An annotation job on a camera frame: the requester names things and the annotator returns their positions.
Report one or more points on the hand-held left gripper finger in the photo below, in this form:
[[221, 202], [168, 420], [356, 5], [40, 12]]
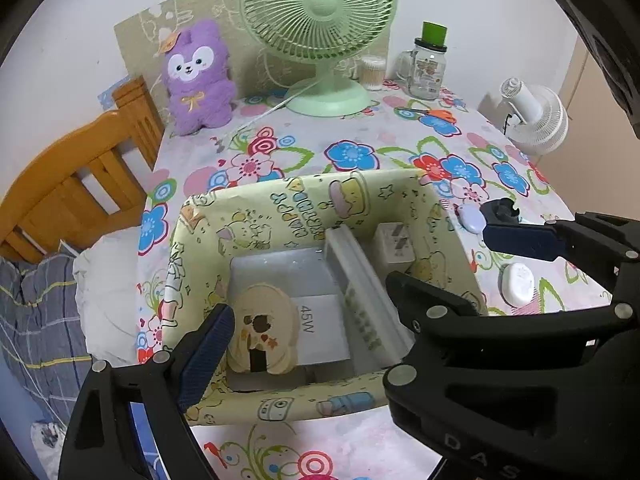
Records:
[[205, 360]]

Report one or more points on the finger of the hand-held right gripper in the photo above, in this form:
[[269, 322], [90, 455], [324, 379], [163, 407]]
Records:
[[450, 325], [520, 241]]

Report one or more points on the black round lid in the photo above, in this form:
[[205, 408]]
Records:
[[502, 212]]

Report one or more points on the white round case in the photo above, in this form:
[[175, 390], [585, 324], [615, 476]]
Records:
[[520, 285]]

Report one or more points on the lilac oval case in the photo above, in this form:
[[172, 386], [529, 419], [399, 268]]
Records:
[[471, 219]]

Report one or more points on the white remote control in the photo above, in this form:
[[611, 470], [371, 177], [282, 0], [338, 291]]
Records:
[[365, 305]]

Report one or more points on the white charger with grey marks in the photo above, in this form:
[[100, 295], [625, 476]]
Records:
[[387, 255]]

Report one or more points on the white charger block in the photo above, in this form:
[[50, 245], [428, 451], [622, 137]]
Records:
[[325, 330]]

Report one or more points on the yellow printed storage box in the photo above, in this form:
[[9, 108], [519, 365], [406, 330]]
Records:
[[280, 210]]

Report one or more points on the beige door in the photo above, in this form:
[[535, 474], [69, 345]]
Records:
[[600, 160]]

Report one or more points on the white pillow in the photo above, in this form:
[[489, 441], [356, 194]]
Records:
[[105, 300]]

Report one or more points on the white clip fan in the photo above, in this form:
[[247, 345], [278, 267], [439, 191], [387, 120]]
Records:
[[545, 120]]

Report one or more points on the printed white cloth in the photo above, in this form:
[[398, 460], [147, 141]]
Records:
[[47, 440]]

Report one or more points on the grey plaid blanket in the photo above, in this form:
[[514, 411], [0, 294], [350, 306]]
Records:
[[35, 310]]

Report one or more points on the floral tablecloth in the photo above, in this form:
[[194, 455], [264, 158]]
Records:
[[350, 155]]

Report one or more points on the glass jar with green lid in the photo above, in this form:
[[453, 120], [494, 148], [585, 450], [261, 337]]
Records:
[[425, 75]]

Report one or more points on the cotton swab container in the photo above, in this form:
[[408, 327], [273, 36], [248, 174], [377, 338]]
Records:
[[372, 77]]

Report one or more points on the wooden bed headboard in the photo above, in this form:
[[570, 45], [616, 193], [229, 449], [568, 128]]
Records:
[[55, 195]]

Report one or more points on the purple plush toy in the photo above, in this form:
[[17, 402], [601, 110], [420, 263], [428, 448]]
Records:
[[200, 100]]

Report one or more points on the blue printed paper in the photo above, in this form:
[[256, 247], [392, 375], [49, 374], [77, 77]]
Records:
[[107, 95]]

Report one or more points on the green desk fan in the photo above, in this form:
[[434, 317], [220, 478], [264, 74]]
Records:
[[322, 2]]

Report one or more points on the beige printed board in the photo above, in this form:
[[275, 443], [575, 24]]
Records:
[[140, 30]]

